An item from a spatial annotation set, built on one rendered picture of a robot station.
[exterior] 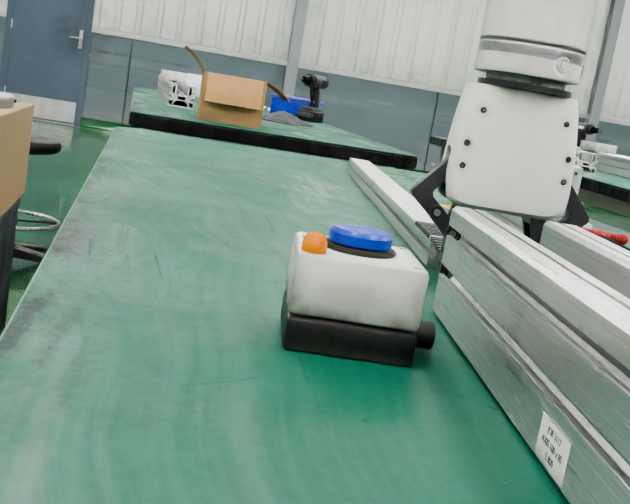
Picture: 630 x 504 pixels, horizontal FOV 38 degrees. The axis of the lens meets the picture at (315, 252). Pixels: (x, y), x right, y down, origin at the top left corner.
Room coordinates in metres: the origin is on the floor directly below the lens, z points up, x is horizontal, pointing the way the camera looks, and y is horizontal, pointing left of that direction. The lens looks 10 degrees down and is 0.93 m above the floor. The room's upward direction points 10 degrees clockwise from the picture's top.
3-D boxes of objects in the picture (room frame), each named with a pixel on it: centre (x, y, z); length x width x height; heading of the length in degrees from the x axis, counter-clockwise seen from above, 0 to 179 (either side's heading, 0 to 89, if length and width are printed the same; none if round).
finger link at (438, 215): (0.74, -0.10, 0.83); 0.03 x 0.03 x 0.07; 4
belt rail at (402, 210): (1.37, -0.09, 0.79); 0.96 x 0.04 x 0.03; 4
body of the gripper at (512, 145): (0.74, -0.14, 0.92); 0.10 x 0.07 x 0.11; 94
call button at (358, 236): (0.56, -0.03, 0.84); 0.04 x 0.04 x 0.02
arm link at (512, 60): (0.74, -0.15, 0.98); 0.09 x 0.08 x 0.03; 94
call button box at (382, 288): (0.56, -0.04, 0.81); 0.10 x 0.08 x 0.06; 94
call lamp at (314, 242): (0.53, 0.00, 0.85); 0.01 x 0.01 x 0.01
